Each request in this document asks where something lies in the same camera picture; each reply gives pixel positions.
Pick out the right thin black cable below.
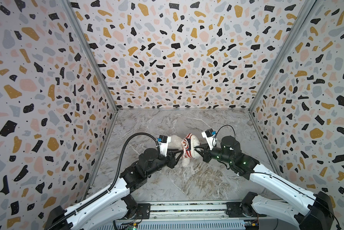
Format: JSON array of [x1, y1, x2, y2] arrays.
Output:
[[212, 124, 236, 147]]

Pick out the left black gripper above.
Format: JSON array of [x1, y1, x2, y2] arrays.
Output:
[[147, 148, 185, 177]]

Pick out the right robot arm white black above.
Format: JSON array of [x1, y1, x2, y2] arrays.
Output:
[[194, 136, 339, 230]]

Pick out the left black corrugated cable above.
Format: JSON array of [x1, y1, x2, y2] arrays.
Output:
[[44, 132, 161, 230]]

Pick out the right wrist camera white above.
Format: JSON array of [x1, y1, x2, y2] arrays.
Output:
[[201, 128, 217, 150]]

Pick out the white slotted cable duct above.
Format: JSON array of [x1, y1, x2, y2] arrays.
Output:
[[74, 220, 246, 230]]

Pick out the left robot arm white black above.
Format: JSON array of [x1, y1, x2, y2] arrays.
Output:
[[45, 148, 183, 230]]

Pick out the white plush teddy bear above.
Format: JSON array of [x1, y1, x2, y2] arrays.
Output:
[[169, 133, 200, 168]]

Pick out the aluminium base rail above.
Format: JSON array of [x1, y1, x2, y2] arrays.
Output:
[[65, 200, 309, 220]]

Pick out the red white striped knit sweater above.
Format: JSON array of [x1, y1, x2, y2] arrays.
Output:
[[182, 133, 193, 158]]

